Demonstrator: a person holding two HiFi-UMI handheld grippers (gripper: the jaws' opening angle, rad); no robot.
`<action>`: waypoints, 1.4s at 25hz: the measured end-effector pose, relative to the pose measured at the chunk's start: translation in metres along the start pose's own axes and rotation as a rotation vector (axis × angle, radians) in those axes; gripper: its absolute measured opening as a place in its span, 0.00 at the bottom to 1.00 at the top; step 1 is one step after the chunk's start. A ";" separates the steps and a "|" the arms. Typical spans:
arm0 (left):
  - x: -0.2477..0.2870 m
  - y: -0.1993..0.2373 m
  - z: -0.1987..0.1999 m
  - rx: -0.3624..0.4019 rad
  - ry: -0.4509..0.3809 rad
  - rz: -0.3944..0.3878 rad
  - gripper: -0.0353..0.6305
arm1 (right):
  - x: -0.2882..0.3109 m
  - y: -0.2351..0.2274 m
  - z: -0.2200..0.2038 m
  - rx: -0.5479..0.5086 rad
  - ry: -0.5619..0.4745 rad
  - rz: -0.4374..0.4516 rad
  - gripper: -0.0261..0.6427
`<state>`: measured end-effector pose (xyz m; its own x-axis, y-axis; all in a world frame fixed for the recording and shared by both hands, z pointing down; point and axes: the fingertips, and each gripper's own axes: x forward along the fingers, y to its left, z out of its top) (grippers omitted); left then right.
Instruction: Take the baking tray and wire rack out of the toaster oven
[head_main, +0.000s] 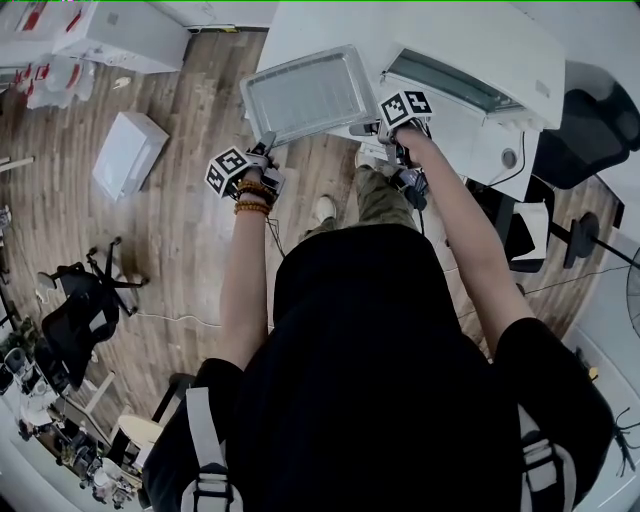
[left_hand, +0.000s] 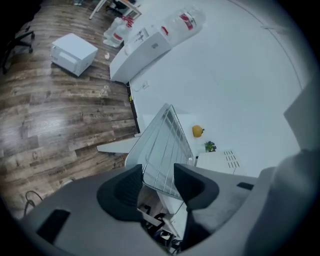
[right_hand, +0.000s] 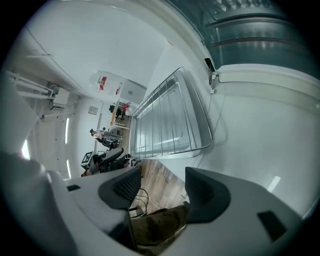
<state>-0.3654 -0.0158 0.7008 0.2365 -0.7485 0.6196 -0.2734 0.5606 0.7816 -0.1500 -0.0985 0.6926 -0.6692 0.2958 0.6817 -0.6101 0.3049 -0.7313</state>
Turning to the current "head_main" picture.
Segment cluttered white workbench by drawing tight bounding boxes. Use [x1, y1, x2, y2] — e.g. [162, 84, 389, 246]
[0, 319, 151, 512]

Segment thin white floor cord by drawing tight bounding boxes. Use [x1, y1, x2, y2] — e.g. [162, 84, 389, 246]
[134, 310, 224, 329]

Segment multi-strand beaded bracelet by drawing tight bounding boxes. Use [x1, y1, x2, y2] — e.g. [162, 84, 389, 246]
[235, 179, 277, 204]

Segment thin black floor cable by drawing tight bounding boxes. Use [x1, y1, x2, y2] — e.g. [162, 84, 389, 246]
[524, 264, 631, 296]

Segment person's camouflage trousers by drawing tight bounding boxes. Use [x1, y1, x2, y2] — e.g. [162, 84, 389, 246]
[304, 164, 421, 241]

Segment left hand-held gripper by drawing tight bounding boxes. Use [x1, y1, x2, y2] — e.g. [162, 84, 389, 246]
[204, 130, 286, 201]

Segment white water dispenser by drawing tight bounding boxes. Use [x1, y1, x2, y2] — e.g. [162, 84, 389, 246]
[52, 1, 194, 74]

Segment black mesh high-back chair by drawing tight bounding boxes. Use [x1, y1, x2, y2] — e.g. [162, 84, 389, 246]
[467, 59, 640, 274]

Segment wooden stick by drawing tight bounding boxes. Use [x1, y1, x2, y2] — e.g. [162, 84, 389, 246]
[0, 155, 36, 174]

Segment person's left forearm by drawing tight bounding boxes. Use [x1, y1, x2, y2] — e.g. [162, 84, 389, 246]
[219, 167, 274, 371]

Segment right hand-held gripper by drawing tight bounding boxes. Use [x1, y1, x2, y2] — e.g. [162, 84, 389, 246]
[348, 89, 434, 164]

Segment grey backpack strap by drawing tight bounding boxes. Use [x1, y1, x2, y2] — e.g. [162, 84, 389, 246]
[517, 404, 579, 512]
[179, 387, 244, 512]

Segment clear jug with red label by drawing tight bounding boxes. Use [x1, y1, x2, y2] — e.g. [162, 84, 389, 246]
[44, 54, 96, 109]
[14, 62, 56, 110]

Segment white cloth bag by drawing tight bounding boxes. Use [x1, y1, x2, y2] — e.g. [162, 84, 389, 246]
[509, 199, 551, 261]

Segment person's black shirt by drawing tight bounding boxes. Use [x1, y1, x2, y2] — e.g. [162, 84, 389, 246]
[142, 223, 614, 512]

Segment white desk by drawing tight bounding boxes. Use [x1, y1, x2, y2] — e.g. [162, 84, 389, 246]
[255, 1, 544, 203]

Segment white cardboard box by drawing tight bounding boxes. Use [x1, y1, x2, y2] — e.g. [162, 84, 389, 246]
[91, 111, 170, 202]

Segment silver metal baking tray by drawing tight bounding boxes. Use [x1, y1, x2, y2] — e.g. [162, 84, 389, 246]
[239, 43, 379, 148]

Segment black power cable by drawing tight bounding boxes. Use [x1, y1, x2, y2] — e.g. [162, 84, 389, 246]
[487, 127, 529, 189]

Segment person's right forearm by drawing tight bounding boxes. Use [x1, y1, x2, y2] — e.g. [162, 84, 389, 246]
[399, 127, 539, 361]

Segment black office swivel chair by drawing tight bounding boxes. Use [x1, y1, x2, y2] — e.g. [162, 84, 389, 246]
[37, 237, 150, 391]

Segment black cable with adapter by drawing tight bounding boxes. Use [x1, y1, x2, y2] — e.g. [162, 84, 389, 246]
[263, 215, 287, 259]

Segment white toaster oven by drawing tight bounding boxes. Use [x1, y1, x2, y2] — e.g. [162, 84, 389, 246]
[349, 9, 567, 174]

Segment black standing fan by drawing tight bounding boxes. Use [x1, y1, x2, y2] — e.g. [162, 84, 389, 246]
[563, 212, 640, 341]

